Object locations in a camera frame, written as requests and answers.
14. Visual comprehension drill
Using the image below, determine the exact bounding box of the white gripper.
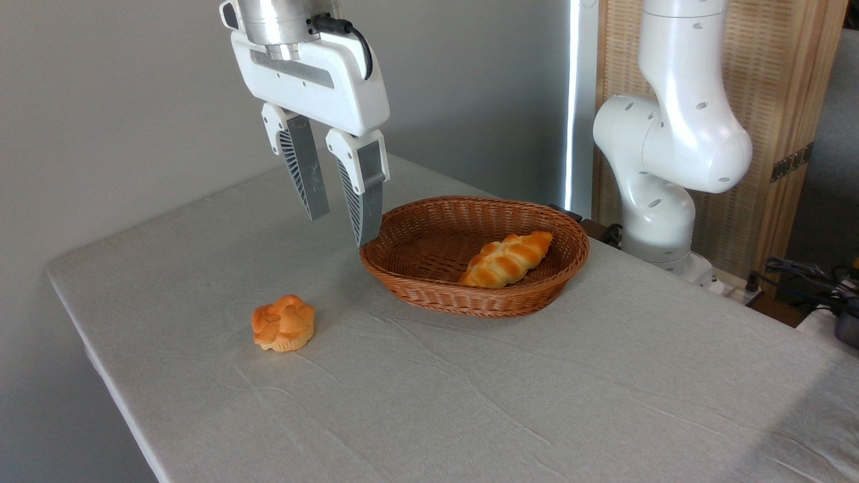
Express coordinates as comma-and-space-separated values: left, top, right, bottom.
230, 30, 391, 248

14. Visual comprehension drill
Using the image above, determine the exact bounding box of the brown wicker basket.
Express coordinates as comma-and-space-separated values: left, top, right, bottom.
360, 196, 591, 319

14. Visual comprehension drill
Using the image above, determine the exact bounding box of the black cable bundle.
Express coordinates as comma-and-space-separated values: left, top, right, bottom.
764, 257, 859, 306

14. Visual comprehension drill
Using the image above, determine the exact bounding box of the grey tablecloth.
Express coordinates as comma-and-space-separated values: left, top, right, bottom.
45, 153, 859, 483

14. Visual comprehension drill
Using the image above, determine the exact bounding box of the white power strip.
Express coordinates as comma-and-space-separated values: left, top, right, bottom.
710, 268, 766, 304

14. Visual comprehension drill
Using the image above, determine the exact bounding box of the long braided bread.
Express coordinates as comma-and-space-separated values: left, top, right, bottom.
458, 231, 554, 290

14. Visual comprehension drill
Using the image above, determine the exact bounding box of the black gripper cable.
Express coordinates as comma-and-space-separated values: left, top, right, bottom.
310, 13, 374, 81

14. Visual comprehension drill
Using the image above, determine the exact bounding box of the white glossy vertical post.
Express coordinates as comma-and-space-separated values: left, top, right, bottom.
562, 0, 600, 219

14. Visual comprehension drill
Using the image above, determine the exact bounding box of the round flower-shaped bread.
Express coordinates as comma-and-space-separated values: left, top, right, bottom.
251, 294, 316, 353

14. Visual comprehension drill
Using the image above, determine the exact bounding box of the metal screen hinge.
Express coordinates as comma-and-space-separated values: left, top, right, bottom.
770, 142, 814, 183

